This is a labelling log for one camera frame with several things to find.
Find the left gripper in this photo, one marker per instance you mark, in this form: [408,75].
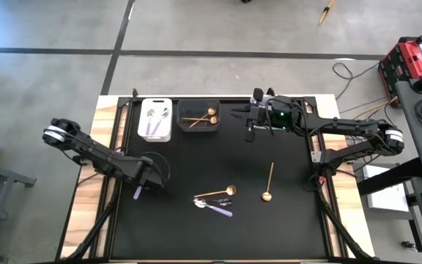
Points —
[150,176]

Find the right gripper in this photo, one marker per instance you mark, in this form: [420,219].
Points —
[260,115]

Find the dark slim metal spoon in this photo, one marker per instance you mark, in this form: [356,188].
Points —
[226,201]

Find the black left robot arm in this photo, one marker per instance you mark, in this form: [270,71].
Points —
[93,154]

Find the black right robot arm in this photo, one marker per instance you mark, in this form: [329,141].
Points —
[343,126]

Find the clear plastic bin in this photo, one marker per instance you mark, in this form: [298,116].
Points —
[264,99]

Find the small black table clamp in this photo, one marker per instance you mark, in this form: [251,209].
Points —
[135,92]
[270,91]

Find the white plastic bin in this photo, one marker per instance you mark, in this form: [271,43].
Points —
[159,139]

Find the dark grey translucent bin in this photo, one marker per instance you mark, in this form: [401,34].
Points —
[205,128]

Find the black table mat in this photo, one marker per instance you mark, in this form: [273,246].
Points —
[196,234]

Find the grey side table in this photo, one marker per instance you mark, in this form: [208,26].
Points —
[9,176]

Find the grey workstation desk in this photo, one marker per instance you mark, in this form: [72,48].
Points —
[405,110]

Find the black diagonal beam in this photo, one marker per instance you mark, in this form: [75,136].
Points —
[394,176]

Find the white box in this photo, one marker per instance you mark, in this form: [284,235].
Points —
[387,194]

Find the red black tool case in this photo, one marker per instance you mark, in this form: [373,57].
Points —
[409,55]

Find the black aluminium table frame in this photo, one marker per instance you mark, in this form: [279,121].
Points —
[85,242]

